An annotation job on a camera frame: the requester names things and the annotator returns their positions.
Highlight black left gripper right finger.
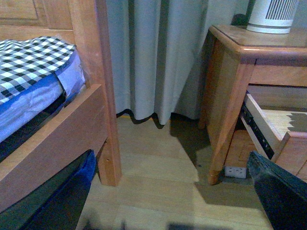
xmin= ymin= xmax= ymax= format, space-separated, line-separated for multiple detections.
xmin=247 ymin=151 xmax=307 ymax=230

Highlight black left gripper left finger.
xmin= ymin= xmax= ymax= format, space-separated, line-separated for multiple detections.
xmin=0 ymin=149 xmax=96 ymax=230

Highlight wooden drawer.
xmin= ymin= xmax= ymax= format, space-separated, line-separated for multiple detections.
xmin=224 ymin=130 xmax=307 ymax=181
xmin=240 ymin=91 xmax=307 ymax=181

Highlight white power strip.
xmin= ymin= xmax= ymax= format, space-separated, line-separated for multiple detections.
xmin=224 ymin=166 xmax=247 ymax=179

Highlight blue mattress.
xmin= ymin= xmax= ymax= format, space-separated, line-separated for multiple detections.
xmin=0 ymin=51 xmax=85 ymax=141

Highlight wooden nightstand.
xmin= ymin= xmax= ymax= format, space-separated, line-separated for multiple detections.
xmin=199 ymin=25 xmax=307 ymax=185

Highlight black white checkered sheet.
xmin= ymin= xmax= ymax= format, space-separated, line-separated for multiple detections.
xmin=0 ymin=36 xmax=76 ymax=104

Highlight white ribbed air purifier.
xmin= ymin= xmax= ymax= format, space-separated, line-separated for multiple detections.
xmin=247 ymin=0 xmax=299 ymax=34

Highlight grey curtain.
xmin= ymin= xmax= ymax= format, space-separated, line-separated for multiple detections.
xmin=106 ymin=0 xmax=248 ymax=125

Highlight wooden bed frame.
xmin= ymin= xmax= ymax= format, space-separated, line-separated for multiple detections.
xmin=0 ymin=0 xmax=122 ymax=210

